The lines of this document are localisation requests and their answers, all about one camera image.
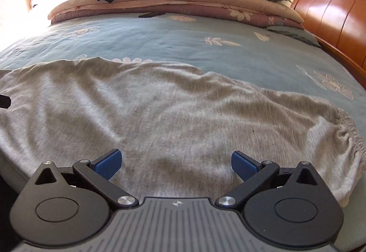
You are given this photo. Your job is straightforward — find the blue floral bed sheet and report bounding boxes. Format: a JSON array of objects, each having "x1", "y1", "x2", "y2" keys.
[{"x1": 0, "y1": 11, "x2": 366, "y2": 252}]

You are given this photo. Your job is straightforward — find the pink floral folded quilt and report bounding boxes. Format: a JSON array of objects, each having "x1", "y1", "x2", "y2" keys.
[{"x1": 48, "y1": 0, "x2": 304, "y2": 28}]

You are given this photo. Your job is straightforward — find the grey sweatpants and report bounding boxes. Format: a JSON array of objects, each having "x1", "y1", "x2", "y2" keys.
[{"x1": 1, "y1": 58, "x2": 365, "y2": 206}]

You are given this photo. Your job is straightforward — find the orange wooden headboard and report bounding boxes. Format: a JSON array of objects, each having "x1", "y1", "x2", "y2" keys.
[{"x1": 291, "y1": 0, "x2": 366, "y2": 87}]

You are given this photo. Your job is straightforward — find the black smartphone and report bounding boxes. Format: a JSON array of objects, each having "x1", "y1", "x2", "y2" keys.
[{"x1": 138, "y1": 12, "x2": 166, "y2": 19}]

